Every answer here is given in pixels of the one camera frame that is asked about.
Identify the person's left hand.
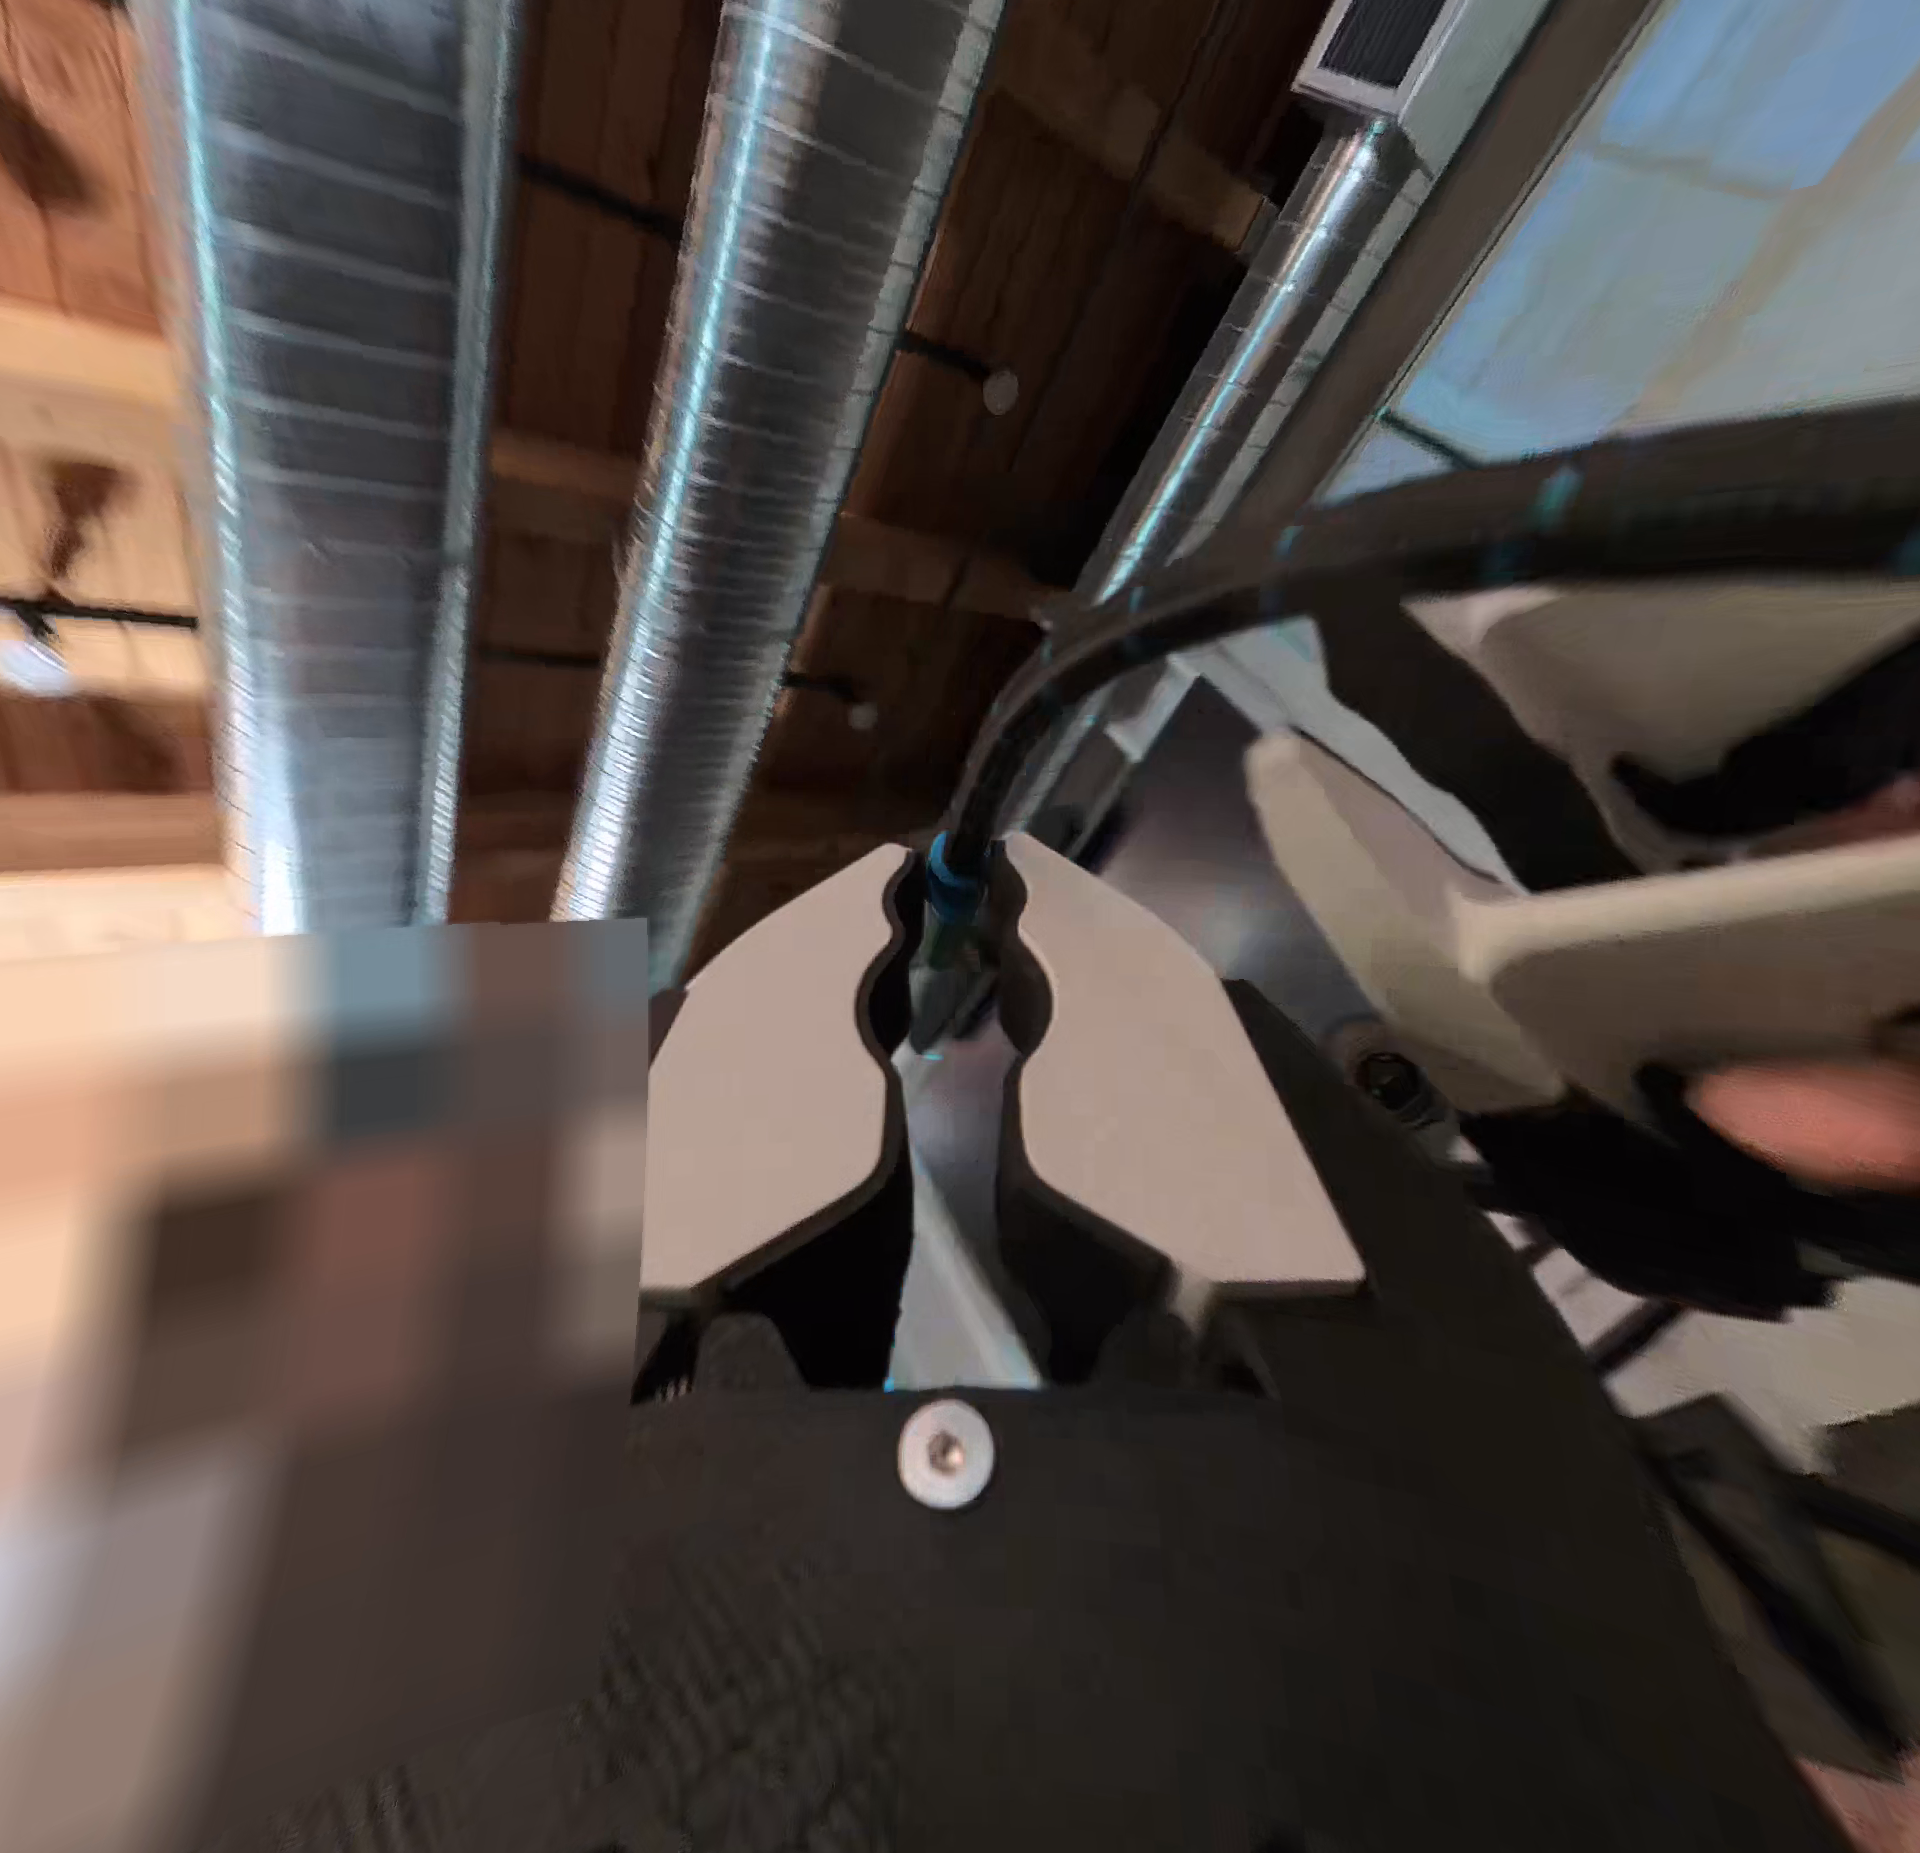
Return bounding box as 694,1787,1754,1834
1686,1059,1920,1197

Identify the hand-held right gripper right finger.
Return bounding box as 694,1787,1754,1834
992,829,1372,1388

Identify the large office window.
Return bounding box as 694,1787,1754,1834
1321,0,1920,507

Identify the silver ventilation duct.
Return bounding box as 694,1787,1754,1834
1067,0,1507,612

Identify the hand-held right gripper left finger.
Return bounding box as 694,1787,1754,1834
640,838,921,1311

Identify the braided black hdmi cable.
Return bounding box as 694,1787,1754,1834
914,409,1920,1058

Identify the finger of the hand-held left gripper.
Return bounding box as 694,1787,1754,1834
1242,733,1571,1119

